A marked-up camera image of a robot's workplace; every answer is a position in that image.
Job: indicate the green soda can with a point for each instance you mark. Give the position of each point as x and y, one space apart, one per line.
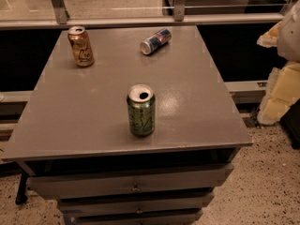
141 106

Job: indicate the grey drawer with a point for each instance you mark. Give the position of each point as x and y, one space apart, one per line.
130 182
167 217
136 204

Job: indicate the grey metal railing frame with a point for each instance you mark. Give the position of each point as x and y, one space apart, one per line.
28 27

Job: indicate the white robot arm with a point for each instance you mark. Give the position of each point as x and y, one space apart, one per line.
289 35

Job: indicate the black table leg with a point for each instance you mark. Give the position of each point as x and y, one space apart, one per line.
21 197

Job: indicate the bottom grey drawer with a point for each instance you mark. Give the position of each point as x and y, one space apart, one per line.
167 217

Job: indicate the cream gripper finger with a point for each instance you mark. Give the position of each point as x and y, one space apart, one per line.
282 91
270 38

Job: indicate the orange soda can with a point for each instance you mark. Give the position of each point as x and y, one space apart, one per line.
81 47

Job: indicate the top grey drawer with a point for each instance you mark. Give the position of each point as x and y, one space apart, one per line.
130 182

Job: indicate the blue silver energy drink can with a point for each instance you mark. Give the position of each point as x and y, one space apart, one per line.
154 42

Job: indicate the grey drawer cabinet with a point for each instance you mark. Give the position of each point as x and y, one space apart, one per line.
76 120

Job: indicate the middle grey drawer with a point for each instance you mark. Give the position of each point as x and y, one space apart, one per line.
136 204

